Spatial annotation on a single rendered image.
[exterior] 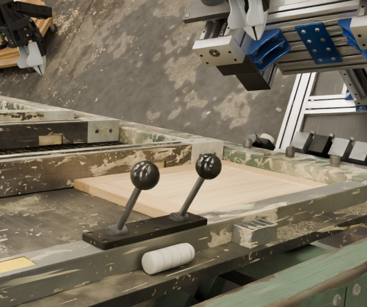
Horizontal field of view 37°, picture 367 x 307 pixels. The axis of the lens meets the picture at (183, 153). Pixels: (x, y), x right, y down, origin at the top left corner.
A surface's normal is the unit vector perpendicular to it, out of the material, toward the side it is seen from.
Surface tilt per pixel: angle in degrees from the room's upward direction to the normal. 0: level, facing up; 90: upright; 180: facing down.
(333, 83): 0
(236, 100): 0
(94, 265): 90
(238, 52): 90
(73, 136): 90
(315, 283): 54
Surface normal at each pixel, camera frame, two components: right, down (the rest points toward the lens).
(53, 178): 0.71, 0.17
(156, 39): -0.53, -0.51
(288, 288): 0.07, -0.98
